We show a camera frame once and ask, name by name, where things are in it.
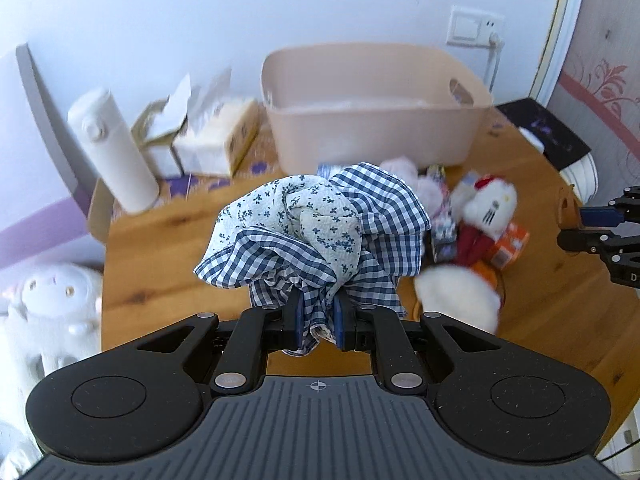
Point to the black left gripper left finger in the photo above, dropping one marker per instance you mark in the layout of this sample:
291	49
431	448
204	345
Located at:
256	334

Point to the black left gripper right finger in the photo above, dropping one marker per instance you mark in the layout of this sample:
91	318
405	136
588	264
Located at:
379	332

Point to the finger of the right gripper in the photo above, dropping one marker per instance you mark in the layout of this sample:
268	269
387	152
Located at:
624	209
620	254

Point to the white fluffy rabbit plush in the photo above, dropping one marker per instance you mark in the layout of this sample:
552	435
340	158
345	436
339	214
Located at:
459	293

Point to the blue checkered floral cloth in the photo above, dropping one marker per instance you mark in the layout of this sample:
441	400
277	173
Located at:
359	231

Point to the orange medicine bottle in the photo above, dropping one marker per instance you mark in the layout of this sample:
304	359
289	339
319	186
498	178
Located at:
507	250

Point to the dark cartoon sticker box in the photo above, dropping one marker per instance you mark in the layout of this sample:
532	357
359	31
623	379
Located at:
443	227

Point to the white cat plush red dress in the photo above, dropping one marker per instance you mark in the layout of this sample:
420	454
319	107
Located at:
484	218

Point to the pale pink plush towel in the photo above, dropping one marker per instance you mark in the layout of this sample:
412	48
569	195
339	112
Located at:
430	191

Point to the black mouse pad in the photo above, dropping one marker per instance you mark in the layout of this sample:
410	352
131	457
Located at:
562	147

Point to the white yellow tissue box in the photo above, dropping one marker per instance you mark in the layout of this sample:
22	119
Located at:
219	128

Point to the white plush toy on floor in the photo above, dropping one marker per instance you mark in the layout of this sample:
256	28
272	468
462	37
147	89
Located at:
53	319

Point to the olive tissue box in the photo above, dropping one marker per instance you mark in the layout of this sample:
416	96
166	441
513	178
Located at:
157	127

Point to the beige plastic storage basket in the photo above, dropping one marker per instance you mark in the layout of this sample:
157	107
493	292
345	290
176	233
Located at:
338	104

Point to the white thermos bottle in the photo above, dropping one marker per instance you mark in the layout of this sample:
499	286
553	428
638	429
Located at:
107	142

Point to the white wall socket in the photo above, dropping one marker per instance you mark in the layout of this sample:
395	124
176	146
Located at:
474	28

